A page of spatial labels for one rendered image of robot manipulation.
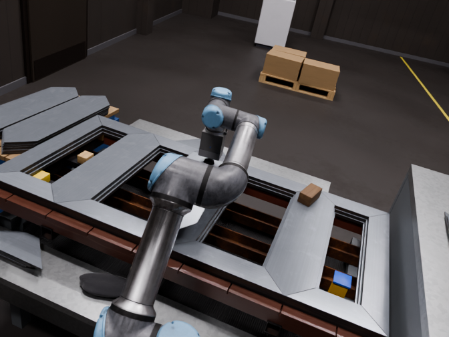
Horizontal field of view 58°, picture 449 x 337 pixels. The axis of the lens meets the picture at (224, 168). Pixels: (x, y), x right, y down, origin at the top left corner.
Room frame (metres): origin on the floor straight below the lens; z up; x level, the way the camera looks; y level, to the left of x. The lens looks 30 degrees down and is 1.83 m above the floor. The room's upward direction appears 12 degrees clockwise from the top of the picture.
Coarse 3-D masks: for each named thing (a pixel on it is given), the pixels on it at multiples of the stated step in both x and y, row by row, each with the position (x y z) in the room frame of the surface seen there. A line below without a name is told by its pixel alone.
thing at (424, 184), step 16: (416, 176) 1.65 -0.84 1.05; (432, 176) 1.68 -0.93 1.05; (448, 176) 1.72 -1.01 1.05; (416, 192) 1.50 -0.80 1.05; (432, 192) 1.52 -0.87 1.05; (448, 192) 1.56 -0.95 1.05; (416, 208) 1.36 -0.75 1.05; (432, 208) 1.39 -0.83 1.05; (448, 208) 1.42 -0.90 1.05; (416, 224) 1.26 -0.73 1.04; (432, 224) 1.27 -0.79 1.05; (416, 240) 1.18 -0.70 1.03; (432, 240) 1.17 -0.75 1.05; (448, 240) 1.19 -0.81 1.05; (416, 256) 1.10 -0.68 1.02; (432, 256) 1.08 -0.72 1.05; (448, 256) 1.10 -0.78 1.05; (416, 272) 1.03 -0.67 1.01; (432, 272) 1.00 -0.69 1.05; (448, 272) 1.01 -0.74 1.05; (432, 288) 0.92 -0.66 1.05; (448, 288) 0.94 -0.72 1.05; (432, 304) 0.86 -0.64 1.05; (448, 304) 0.87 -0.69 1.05; (432, 320) 0.80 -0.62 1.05; (448, 320) 0.81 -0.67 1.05; (432, 336) 0.74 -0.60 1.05; (448, 336) 0.75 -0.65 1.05
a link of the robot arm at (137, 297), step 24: (168, 168) 0.89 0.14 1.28; (192, 168) 0.91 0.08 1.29; (168, 192) 0.85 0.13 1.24; (192, 192) 0.87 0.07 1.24; (168, 216) 0.83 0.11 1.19; (144, 240) 0.79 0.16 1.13; (168, 240) 0.80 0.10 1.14; (144, 264) 0.74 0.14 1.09; (144, 288) 0.70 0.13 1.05; (120, 312) 0.65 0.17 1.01; (144, 312) 0.67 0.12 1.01; (96, 336) 0.61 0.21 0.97; (120, 336) 0.61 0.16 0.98; (144, 336) 0.63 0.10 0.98
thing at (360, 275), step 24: (72, 144) 1.65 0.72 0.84; (24, 168) 1.36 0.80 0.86; (24, 192) 1.22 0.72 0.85; (288, 192) 1.63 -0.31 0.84; (72, 216) 1.17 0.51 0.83; (216, 216) 1.34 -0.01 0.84; (336, 216) 1.55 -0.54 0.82; (360, 216) 1.54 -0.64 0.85; (192, 240) 1.14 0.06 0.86; (192, 264) 1.05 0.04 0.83; (264, 264) 1.13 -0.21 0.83; (360, 264) 1.24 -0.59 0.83; (264, 288) 0.98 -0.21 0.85; (360, 288) 1.09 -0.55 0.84; (312, 312) 0.94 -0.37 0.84; (384, 336) 0.89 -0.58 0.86
